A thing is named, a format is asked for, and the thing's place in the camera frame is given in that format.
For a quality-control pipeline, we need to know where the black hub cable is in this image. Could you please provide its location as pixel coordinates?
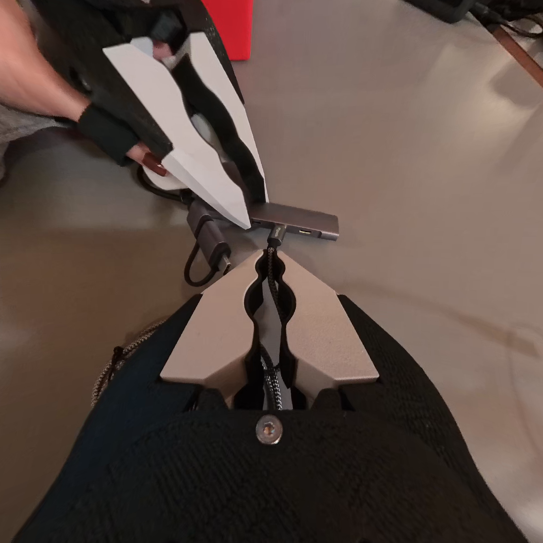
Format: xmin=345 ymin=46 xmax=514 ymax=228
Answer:
xmin=137 ymin=163 xmax=233 ymax=286

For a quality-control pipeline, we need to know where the grey braided usb-c cable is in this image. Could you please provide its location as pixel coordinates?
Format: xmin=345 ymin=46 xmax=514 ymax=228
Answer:
xmin=90 ymin=224 xmax=298 ymax=413

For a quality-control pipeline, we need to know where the grey printed sweatshirt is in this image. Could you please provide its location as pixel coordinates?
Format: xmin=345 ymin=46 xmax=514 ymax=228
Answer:
xmin=0 ymin=104 xmax=58 ymax=179

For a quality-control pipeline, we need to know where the person's left hand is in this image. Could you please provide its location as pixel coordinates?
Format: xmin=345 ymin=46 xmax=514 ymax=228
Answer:
xmin=0 ymin=0 xmax=170 ymax=177

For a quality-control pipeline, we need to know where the black cable bundle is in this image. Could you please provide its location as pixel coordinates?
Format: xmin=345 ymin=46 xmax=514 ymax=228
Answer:
xmin=469 ymin=0 xmax=543 ymax=40

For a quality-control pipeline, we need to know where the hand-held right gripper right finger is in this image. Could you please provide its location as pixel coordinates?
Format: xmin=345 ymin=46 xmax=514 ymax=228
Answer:
xmin=276 ymin=250 xmax=380 ymax=409

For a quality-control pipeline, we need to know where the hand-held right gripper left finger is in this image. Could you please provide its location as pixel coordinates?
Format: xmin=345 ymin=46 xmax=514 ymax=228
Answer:
xmin=160 ymin=249 xmax=267 ymax=409

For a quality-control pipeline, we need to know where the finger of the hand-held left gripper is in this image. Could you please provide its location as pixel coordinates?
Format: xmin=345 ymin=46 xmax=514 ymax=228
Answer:
xmin=103 ymin=36 xmax=252 ymax=230
xmin=173 ymin=32 xmax=270 ymax=204

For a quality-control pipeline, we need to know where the dark case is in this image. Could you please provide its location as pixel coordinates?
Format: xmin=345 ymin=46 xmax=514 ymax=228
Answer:
xmin=403 ymin=0 xmax=475 ymax=24

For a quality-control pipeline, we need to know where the red plastic bin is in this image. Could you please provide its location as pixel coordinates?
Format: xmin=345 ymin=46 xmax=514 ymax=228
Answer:
xmin=201 ymin=0 xmax=254 ymax=62

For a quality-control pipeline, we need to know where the grey usb hub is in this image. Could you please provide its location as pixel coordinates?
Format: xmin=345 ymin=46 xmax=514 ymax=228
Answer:
xmin=248 ymin=202 xmax=341 ymax=241

